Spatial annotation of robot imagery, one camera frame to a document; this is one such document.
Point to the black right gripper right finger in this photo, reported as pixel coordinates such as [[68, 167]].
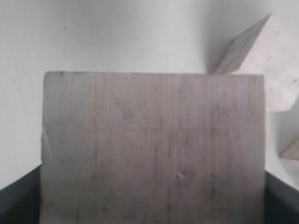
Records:
[[281, 202]]

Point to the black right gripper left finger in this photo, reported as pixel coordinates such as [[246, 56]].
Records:
[[20, 201]]

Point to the large wooden cube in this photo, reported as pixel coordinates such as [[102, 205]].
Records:
[[140, 148]]

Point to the second largest wooden cube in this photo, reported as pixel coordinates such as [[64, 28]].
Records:
[[270, 49]]

